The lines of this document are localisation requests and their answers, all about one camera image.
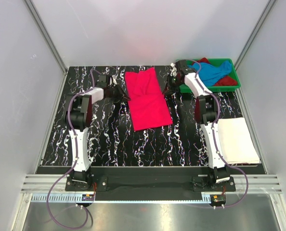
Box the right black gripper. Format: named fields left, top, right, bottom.
left=162, top=75, right=182, bottom=96

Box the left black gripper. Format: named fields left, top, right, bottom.
left=107, top=83, right=130, bottom=103

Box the pink t shirt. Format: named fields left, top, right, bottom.
left=125, top=67, right=172, bottom=131

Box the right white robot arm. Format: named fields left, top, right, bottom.
left=163, top=60, right=230, bottom=192

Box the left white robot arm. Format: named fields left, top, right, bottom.
left=64, top=74, right=130, bottom=191

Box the blue t shirt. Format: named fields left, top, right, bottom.
left=188, top=61, right=233, bottom=87

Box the green plastic bin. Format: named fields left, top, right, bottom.
left=175, top=58, right=241, bottom=93

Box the dark red t shirt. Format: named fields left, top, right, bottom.
left=197, top=58, right=238, bottom=87

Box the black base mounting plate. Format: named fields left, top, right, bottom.
left=65, top=167, right=236, bottom=202

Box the folded white t shirt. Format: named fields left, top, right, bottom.
left=218, top=117, right=260, bottom=164

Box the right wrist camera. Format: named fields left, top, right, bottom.
left=170, top=63, right=177, bottom=77

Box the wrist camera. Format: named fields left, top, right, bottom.
left=110, top=75, right=117, bottom=86
left=170, top=63, right=177, bottom=77

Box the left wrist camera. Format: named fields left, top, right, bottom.
left=110, top=75, right=117, bottom=86

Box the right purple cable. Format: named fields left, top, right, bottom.
left=185, top=59, right=249, bottom=209

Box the purple cable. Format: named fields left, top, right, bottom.
left=46, top=69, right=103, bottom=228
left=185, top=59, right=249, bottom=209

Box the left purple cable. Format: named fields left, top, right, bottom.
left=46, top=69, right=103, bottom=228

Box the aluminium front rail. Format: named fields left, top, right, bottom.
left=22, top=174, right=282, bottom=194

